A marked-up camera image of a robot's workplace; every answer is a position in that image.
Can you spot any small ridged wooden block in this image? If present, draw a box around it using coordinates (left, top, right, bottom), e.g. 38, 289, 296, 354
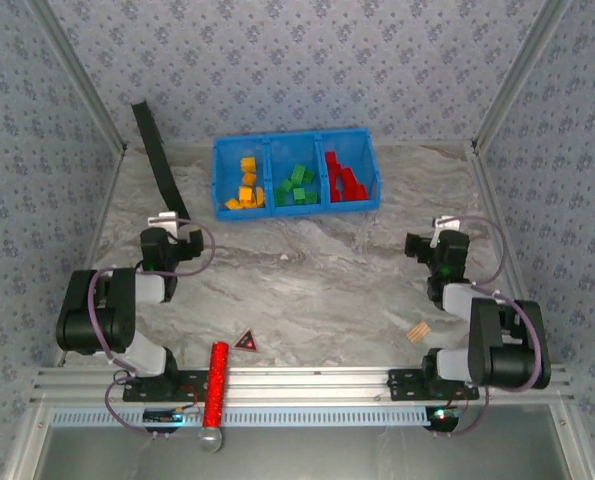
405, 322, 432, 345

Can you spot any long black strip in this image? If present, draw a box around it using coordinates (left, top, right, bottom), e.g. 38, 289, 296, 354
130, 99, 193, 224

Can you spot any red and black triangle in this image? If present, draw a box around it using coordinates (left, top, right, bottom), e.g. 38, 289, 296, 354
233, 328, 260, 354

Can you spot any red glitter microphone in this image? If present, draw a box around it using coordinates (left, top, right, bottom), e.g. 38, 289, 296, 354
198, 340, 233, 454

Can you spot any blue three-compartment bin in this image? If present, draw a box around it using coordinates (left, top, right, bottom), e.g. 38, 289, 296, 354
210, 128, 382, 222

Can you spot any grey metal panel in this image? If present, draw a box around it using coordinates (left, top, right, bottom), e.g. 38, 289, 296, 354
6, 404, 593, 480

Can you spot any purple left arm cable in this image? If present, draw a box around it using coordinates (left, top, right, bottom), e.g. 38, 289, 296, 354
87, 219, 216, 439

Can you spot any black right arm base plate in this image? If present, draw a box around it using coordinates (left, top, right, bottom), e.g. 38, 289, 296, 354
387, 368, 481, 404

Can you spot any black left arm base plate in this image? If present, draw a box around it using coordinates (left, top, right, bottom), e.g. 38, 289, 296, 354
121, 368, 231, 404

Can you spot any aluminium mounting rail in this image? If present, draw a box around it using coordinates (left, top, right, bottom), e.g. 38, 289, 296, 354
29, 365, 576, 405

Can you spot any aluminium frame post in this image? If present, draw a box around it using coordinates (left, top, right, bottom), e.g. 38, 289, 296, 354
470, 0, 574, 154
24, 0, 129, 154

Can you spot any light blue slotted cable duct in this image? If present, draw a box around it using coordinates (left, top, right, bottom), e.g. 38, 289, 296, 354
51, 405, 433, 429

